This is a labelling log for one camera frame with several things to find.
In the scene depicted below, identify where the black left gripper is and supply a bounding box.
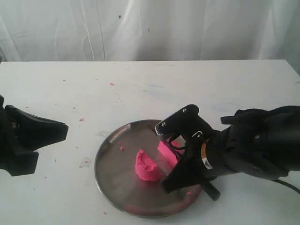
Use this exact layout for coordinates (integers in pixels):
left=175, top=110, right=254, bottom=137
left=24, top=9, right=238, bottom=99
left=0, top=96, right=68, bottom=176

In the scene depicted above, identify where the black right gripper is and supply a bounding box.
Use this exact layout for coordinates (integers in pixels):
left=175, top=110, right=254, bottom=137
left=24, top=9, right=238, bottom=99
left=162, top=117, right=234, bottom=201

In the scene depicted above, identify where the pink dough half piece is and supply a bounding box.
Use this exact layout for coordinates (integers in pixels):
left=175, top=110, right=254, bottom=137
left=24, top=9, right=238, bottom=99
left=157, top=141, right=184, bottom=168

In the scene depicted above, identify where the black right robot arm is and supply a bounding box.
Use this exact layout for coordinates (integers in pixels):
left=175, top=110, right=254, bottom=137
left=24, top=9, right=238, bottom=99
left=155, top=105, right=300, bottom=201

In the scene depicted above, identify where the clear tape piece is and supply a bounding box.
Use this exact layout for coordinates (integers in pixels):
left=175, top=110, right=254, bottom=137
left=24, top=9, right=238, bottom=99
left=79, top=157, right=92, bottom=169

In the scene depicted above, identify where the clear tape strip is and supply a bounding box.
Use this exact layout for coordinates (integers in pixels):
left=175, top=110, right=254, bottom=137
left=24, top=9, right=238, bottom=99
left=96, top=130, right=111, bottom=138

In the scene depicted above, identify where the round steel plate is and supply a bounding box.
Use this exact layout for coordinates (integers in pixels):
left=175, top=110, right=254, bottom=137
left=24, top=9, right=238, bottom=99
left=95, top=120, right=202, bottom=218

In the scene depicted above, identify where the white backdrop curtain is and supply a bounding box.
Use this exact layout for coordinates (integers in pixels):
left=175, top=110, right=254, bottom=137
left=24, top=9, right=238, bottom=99
left=0, top=0, right=300, bottom=61

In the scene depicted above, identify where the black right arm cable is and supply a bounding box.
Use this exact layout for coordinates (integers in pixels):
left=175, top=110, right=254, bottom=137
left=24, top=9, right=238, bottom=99
left=274, top=179, right=300, bottom=195

